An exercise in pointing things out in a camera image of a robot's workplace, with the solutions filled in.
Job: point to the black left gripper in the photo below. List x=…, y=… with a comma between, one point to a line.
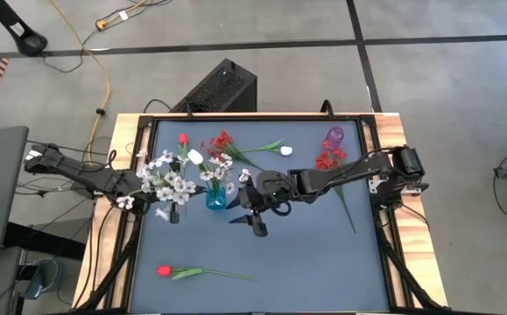
x=132, y=186

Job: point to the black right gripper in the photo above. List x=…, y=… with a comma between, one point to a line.
x=270, y=186

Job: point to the white blossom spray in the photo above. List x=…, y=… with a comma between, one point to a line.
x=207, y=176
x=165, y=193

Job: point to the white tulip with green stem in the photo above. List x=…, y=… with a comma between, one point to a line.
x=286, y=151
x=195, y=156

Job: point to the red tulip with green stem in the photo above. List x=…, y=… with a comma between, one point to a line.
x=183, y=138
x=164, y=270

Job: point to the red blossom spray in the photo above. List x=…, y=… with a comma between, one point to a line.
x=223, y=139
x=328, y=161

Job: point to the purple ribbed glass vase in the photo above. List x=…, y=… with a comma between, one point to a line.
x=335, y=136

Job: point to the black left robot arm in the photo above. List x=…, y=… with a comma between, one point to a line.
x=82, y=172

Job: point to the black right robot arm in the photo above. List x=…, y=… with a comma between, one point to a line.
x=345, y=175

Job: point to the blue patterned glass vase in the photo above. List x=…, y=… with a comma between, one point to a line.
x=216, y=201

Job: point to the black computer tower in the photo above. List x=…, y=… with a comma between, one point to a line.
x=222, y=87

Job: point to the yellow extension plug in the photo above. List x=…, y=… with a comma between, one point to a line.
x=101, y=25

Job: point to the black stand leg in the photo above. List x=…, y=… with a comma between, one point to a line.
x=30, y=44

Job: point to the black metal table frame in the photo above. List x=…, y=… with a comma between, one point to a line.
x=257, y=117

